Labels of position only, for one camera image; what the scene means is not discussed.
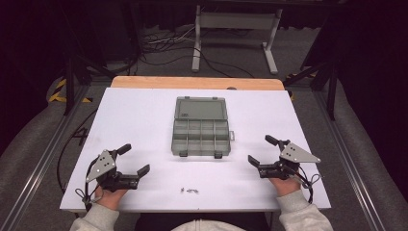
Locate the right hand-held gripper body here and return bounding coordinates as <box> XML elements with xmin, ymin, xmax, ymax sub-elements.
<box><xmin>258</xmin><ymin>139</ymin><xmax>321</xmax><ymax>181</ymax></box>

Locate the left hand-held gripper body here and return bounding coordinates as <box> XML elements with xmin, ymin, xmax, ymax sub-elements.
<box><xmin>85</xmin><ymin>148</ymin><xmax>141</xmax><ymax>193</ymax></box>

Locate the grey transparent organizer box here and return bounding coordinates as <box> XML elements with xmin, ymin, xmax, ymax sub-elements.
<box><xmin>170</xmin><ymin>95</ymin><xmax>236</xmax><ymax>160</ymax></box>

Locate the person's left hand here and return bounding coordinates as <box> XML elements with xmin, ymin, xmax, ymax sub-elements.
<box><xmin>94</xmin><ymin>186</ymin><xmax>129</xmax><ymax>212</ymax></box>

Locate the person's right hand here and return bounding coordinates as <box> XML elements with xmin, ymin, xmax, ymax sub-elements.
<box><xmin>268</xmin><ymin>176</ymin><xmax>302</xmax><ymax>197</ymax></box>

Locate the black tripod stand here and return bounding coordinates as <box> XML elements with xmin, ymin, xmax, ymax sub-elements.
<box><xmin>62</xmin><ymin>47</ymin><xmax>116</xmax><ymax>116</ymax></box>
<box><xmin>283</xmin><ymin>61</ymin><xmax>338</xmax><ymax>121</ymax></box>

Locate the person's torso and lap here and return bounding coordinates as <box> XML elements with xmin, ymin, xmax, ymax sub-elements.
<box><xmin>134</xmin><ymin>212</ymin><xmax>280</xmax><ymax>231</ymax></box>

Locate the yellow black hazard tape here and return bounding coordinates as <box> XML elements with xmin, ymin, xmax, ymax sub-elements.
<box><xmin>47</xmin><ymin>78</ymin><xmax>94</xmax><ymax>104</ymax></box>

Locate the left hand-held gripper black cable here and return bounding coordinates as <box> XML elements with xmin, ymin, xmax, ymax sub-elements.
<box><xmin>74</xmin><ymin>157</ymin><xmax>98</xmax><ymax>213</ymax></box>

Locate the hand-held gripper black cable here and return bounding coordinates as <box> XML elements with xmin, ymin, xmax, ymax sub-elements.
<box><xmin>74</xmin><ymin>157</ymin><xmax>98</xmax><ymax>213</ymax></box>
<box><xmin>296</xmin><ymin>165</ymin><xmax>322</xmax><ymax>205</ymax></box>

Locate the right hand-held gripper black cable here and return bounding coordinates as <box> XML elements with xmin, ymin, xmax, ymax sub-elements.
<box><xmin>296</xmin><ymin>165</ymin><xmax>322</xmax><ymax>205</ymax></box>

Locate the long black floor cable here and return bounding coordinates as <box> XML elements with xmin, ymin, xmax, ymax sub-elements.
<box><xmin>56</xmin><ymin>109</ymin><xmax>98</xmax><ymax>193</ymax></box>

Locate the aluminium floor rail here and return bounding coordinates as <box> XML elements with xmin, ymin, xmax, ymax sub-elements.
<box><xmin>0</xmin><ymin>85</ymin><xmax>94</xmax><ymax>231</ymax></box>
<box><xmin>312</xmin><ymin>90</ymin><xmax>386</xmax><ymax>231</ymax></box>

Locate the bundle of floor cables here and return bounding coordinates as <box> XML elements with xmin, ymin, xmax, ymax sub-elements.
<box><xmin>140</xmin><ymin>25</ymin><xmax>254</xmax><ymax>80</ymax></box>

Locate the white metal stand frame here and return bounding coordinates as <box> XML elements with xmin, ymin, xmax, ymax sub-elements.
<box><xmin>191</xmin><ymin>4</ymin><xmax>283</xmax><ymax>75</ymax></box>

